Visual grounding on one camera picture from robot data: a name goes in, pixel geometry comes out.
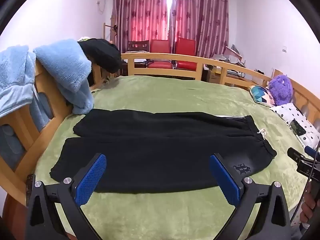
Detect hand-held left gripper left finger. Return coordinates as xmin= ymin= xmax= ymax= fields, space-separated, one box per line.
xmin=26 ymin=153 xmax=107 ymax=240

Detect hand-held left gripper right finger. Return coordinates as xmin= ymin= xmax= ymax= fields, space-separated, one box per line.
xmin=209 ymin=154 xmax=293 ymax=240

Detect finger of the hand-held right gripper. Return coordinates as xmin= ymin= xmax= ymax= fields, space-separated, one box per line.
xmin=304 ymin=146 xmax=319 ymax=158
xmin=287 ymin=147 xmax=307 ymax=166

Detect black pants with white stripe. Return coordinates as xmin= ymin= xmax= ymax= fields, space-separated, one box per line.
xmin=49 ymin=109 xmax=277 ymax=194

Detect person's right hand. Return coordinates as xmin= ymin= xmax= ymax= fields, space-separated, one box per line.
xmin=300 ymin=184 xmax=320 ymax=224

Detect white dotted pillow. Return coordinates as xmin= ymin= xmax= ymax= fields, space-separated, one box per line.
xmin=271 ymin=102 xmax=320 ymax=148

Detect purple plush toy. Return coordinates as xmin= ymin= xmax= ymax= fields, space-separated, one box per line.
xmin=268 ymin=74 xmax=293 ymax=107

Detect colourful geometric pillow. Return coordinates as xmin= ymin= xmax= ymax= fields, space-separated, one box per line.
xmin=249 ymin=84 xmax=277 ymax=107

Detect green fleece blanket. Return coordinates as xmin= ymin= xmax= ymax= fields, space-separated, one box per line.
xmin=34 ymin=75 xmax=312 ymax=240

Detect light blue fleece robe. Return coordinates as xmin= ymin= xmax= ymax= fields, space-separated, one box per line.
xmin=0 ymin=39 xmax=95 ymax=170

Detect pile of papers and boxes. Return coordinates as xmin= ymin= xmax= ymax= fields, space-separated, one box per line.
xmin=206 ymin=44 xmax=269 ymax=83

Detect black garment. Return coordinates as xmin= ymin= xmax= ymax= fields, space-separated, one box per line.
xmin=77 ymin=38 xmax=123 ymax=73

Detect red chair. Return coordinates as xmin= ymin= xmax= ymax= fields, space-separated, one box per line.
xmin=175 ymin=37 xmax=197 ymax=70
xmin=147 ymin=39 xmax=173 ymax=69

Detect dark wooden chair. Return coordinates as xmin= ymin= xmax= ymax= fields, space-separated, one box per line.
xmin=127 ymin=41 xmax=150 ymax=68

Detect wooden clothes rack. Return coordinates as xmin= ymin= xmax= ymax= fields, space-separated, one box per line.
xmin=103 ymin=22 xmax=118 ymax=42

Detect red flowered curtain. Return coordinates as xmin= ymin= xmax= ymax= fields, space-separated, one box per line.
xmin=111 ymin=0 xmax=173 ymax=53
xmin=169 ymin=0 xmax=229 ymax=58

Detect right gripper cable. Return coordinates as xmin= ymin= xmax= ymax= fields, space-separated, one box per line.
xmin=290 ymin=141 xmax=320 ymax=225

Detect wooden bed frame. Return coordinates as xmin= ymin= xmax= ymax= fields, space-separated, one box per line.
xmin=0 ymin=51 xmax=320 ymax=240

